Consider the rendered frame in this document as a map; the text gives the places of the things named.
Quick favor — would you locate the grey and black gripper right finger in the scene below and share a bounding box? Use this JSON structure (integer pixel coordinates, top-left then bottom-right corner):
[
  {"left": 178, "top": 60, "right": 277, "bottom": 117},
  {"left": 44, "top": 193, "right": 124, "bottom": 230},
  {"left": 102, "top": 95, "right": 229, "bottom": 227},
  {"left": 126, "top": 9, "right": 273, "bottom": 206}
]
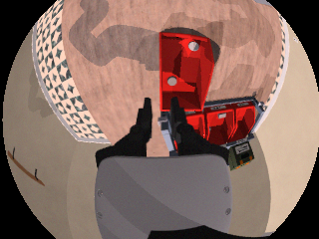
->
[{"left": 169, "top": 97, "right": 229, "bottom": 164}]

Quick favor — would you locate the grey metal disc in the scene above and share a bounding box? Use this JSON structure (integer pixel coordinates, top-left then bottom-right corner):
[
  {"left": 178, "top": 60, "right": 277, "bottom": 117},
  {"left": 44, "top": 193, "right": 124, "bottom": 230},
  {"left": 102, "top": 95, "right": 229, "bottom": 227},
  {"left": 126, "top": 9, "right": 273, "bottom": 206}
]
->
[{"left": 188, "top": 42, "right": 199, "bottom": 51}]

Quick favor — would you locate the dark grey disc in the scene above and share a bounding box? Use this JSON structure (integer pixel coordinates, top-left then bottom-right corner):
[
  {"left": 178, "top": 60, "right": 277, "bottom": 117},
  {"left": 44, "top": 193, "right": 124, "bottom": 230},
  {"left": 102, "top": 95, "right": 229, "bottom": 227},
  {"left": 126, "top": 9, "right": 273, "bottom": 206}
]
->
[{"left": 167, "top": 76, "right": 177, "bottom": 86}]

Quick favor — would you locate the red bin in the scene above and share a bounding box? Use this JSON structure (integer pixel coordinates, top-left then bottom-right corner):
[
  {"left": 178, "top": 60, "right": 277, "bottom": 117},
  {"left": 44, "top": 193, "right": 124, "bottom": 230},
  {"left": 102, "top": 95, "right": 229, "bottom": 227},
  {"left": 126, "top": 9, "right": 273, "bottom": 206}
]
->
[
  {"left": 203, "top": 104, "right": 234, "bottom": 145},
  {"left": 227, "top": 101, "right": 255, "bottom": 142},
  {"left": 159, "top": 32, "right": 214, "bottom": 111},
  {"left": 185, "top": 111, "right": 205, "bottom": 137}
]

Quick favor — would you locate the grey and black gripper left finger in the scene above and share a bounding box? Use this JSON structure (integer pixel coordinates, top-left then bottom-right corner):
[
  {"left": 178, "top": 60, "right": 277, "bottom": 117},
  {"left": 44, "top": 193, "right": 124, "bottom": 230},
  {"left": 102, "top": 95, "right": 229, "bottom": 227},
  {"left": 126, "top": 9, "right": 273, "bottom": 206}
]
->
[{"left": 95, "top": 98, "right": 153, "bottom": 168}]

